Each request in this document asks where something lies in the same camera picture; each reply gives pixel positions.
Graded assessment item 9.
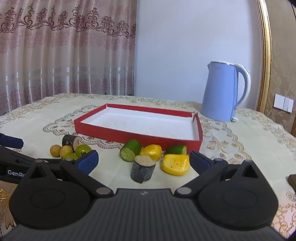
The blue electric kettle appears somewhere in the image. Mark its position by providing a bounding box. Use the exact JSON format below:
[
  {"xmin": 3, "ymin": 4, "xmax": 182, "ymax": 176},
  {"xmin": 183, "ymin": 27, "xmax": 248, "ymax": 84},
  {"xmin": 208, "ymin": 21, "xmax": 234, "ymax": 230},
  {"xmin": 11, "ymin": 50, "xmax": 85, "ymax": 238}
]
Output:
[{"xmin": 200, "ymin": 61, "xmax": 251, "ymax": 122}]

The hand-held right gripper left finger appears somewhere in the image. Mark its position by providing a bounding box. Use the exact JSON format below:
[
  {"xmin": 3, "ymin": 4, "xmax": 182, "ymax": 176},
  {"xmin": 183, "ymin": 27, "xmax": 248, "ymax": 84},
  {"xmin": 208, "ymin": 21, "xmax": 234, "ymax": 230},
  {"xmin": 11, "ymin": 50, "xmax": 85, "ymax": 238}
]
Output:
[{"xmin": 29, "ymin": 149, "xmax": 114, "ymax": 198}]

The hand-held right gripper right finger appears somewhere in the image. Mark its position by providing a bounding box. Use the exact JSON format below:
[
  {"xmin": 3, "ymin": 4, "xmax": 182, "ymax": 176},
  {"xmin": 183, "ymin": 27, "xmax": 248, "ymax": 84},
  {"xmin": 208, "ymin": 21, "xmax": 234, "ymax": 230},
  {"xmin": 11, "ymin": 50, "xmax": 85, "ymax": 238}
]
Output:
[{"xmin": 174, "ymin": 151, "xmax": 263, "ymax": 198}]

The white wall light switch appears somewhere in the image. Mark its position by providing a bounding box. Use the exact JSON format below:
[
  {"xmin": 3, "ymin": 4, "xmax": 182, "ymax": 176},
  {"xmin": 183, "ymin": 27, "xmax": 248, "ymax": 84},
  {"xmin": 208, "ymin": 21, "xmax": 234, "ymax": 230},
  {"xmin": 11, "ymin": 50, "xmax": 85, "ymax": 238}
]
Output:
[{"xmin": 273, "ymin": 94, "xmax": 294, "ymax": 113}]

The dark sugarcane piece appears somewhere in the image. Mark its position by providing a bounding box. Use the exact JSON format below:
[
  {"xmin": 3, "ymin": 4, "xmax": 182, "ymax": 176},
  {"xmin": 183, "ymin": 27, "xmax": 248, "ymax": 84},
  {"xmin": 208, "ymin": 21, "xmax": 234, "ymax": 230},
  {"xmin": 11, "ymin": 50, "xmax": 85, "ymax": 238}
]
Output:
[
  {"xmin": 62, "ymin": 134, "xmax": 83, "ymax": 151},
  {"xmin": 130, "ymin": 155, "xmax": 156, "ymax": 184}
]

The brown longan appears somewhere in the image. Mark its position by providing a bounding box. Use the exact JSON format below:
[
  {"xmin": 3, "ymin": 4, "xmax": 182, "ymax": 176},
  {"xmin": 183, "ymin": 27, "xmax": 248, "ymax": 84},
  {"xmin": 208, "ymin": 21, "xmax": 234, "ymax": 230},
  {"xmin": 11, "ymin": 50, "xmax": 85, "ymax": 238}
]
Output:
[
  {"xmin": 60, "ymin": 146, "xmax": 74, "ymax": 159},
  {"xmin": 50, "ymin": 145, "xmax": 62, "ymax": 157}
]

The green cucumber piece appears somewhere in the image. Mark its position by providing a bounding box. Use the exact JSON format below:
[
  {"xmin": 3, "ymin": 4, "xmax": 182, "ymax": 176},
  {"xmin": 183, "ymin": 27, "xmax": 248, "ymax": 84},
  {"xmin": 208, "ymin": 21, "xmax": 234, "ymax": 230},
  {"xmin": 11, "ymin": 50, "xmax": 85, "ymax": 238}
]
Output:
[
  {"xmin": 120, "ymin": 139, "xmax": 142, "ymax": 162},
  {"xmin": 165, "ymin": 145, "xmax": 187, "ymax": 156}
]

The dark flat object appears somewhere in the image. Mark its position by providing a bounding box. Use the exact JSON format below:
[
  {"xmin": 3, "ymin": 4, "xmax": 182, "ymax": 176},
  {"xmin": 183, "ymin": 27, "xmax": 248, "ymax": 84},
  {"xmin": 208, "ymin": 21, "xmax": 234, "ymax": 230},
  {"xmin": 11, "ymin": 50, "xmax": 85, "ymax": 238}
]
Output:
[{"xmin": 288, "ymin": 174, "xmax": 296, "ymax": 193}]

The gold wall moulding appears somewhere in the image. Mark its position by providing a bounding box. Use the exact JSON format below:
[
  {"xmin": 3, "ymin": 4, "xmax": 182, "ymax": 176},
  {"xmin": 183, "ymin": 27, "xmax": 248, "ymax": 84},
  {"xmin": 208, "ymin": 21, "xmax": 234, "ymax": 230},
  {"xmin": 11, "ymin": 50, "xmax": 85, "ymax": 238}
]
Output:
[{"xmin": 255, "ymin": 0, "xmax": 272, "ymax": 112}]

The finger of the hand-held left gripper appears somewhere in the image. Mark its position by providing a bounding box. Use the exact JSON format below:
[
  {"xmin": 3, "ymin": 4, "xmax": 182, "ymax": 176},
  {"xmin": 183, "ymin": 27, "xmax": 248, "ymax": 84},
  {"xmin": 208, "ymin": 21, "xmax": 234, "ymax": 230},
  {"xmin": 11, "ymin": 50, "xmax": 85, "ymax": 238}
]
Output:
[
  {"xmin": 0, "ymin": 146, "xmax": 37, "ymax": 164},
  {"xmin": 0, "ymin": 133, "xmax": 24, "ymax": 149}
]

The pink patterned curtain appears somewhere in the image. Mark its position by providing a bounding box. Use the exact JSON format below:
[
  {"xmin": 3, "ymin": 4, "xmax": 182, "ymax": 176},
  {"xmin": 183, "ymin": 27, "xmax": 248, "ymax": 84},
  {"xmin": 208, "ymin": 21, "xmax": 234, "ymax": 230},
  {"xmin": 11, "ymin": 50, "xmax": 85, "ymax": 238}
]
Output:
[{"xmin": 0, "ymin": 0, "xmax": 137, "ymax": 116}]

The yellow pepper chunk with seeds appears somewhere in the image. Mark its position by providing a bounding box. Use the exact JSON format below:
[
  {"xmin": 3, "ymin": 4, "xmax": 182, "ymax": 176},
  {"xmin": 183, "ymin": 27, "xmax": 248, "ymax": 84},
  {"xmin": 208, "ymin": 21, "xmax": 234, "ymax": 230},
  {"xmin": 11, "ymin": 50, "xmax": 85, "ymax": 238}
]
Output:
[{"xmin": 161, "ymin": 153, "xmax": 190, "ymax": 176}]

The small green tangerine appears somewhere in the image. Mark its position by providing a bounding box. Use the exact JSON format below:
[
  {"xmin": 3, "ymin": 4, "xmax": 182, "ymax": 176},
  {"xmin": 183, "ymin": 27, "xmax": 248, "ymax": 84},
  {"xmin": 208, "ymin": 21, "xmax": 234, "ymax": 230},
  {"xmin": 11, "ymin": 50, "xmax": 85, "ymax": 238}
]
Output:
[
  {"xmin": 62, "ymin": 152, "xmax": 78, "ymax": 161},
  {"xmin": 75, "ymin": 144, "xmax": 93, "ymax": 159}
]

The red cardboard box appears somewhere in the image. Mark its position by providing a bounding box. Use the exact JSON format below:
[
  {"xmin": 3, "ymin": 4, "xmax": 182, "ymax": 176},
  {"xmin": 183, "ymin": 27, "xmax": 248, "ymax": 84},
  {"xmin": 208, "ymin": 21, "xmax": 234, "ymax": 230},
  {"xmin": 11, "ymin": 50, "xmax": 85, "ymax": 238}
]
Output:
[{"xmin": 74, "ymin": 103, "xmax": 203, "ymax": 155}]

